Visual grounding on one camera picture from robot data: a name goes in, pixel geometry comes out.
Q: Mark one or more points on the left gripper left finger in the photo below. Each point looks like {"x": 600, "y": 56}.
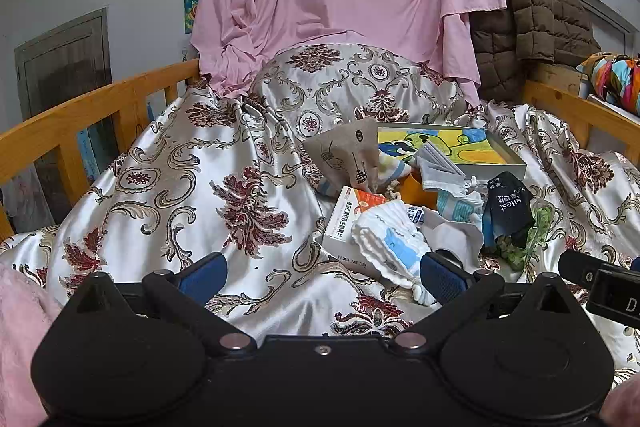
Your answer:
{"x": 180, "y": 298}

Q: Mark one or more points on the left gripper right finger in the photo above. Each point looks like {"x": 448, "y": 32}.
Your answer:
{"x": 461, "y": 295}

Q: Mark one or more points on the white blue baby socks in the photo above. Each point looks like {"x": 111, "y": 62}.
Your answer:
{"x": 392, "y": 243}

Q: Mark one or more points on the black sock with text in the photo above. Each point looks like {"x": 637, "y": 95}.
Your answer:
{"x": 507, "y": 210}

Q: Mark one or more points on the grey face mask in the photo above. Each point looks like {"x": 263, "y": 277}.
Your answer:
{"x": 438, "y": 172}

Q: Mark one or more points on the floral satin bed cover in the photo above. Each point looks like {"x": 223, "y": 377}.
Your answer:
{"x": 214, "y": 174}

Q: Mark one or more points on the orange white medicine box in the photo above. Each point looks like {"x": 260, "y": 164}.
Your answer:
{"x": 350, "y": 205}

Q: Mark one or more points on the grey tray with drawing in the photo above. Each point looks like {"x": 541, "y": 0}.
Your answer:
{"x": 477, "y": 152}

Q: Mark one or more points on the pink fluffy sleeve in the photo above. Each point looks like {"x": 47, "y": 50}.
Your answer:
{"x": 27, "y": 312}

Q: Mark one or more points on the colourful striped cloth bundle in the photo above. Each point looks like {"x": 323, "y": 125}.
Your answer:
{"x": 615, "y": 78}

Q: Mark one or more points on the grey door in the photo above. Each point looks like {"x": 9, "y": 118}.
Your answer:
{"x": 59, "y": 65}

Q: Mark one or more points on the brown quilted jacket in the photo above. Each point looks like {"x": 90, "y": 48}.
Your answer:
{"x": 510, "y": 40}

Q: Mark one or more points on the wooden bed rail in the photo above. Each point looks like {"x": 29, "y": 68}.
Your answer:
{"x": 75, "y": 126}

